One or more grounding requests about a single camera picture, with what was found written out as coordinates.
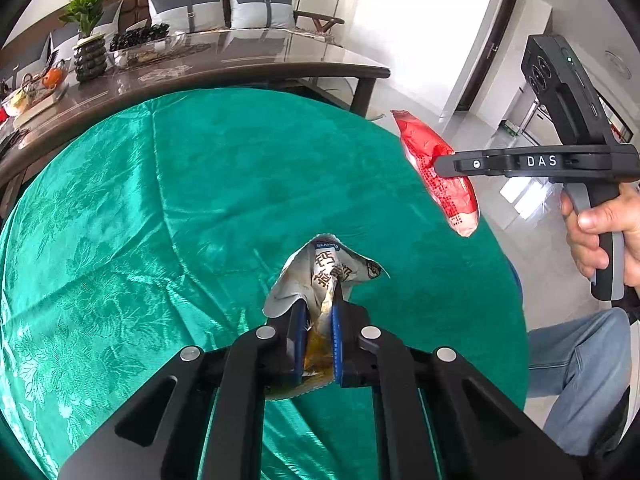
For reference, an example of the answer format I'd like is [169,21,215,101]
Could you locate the glass fruit tray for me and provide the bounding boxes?
[107,20,170,68]

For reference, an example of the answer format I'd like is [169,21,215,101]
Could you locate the blue jeans leg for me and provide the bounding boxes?
[527,308,631,456]

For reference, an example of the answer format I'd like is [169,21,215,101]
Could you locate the silver chip bag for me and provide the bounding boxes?
[262,234,384,401]

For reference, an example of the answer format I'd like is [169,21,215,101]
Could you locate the green tablecloth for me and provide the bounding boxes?
[1,89,528,479]

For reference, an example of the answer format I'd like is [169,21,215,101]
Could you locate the red snack wrapper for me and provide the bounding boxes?
[390,109,481,239]

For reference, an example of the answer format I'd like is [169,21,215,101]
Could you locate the right hand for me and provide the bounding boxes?
[561,183,640,289]

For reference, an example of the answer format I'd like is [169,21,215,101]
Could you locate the brown wooden sofa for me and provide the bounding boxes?
[1,0,150,87]

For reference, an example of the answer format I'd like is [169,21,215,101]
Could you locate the grey white cushion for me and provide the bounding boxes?
[146,0,226,34]
[229,0,295,29]
[50,0,124,62]

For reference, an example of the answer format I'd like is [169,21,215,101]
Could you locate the orange fruit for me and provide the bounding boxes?
[41,67,66,89]

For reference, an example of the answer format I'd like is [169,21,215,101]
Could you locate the potted green plant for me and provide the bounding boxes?
[58,0,107,84]

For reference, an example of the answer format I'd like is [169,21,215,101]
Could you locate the dark wooden coffee table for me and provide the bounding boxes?
[1,29,390,217]

